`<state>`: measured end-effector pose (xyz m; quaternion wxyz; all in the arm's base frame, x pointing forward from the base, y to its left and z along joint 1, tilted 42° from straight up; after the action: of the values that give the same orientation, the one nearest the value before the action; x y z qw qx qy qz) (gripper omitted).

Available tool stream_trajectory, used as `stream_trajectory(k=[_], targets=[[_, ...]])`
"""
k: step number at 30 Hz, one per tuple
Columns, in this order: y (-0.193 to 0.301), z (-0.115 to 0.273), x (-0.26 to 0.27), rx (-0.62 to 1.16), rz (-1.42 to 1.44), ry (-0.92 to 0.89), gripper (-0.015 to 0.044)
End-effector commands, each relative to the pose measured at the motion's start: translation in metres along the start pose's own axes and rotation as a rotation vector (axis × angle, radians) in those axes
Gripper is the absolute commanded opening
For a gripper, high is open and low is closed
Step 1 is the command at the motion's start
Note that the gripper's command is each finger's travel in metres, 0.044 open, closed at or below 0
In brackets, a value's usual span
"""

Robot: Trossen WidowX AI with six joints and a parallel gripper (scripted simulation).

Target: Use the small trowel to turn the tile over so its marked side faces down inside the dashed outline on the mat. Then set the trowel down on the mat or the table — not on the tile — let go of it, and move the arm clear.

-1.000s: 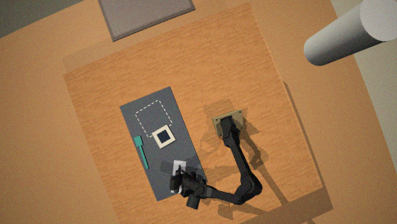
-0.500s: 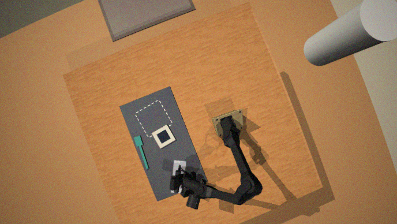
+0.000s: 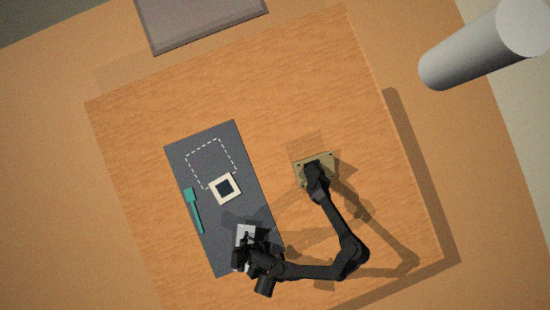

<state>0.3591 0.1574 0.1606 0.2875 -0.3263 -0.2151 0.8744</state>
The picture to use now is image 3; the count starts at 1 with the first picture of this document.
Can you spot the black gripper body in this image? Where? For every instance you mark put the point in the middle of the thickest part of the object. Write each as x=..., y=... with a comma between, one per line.
x=254, y=255

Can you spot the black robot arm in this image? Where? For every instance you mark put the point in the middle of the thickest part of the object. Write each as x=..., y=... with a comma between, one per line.
x=353, y=252

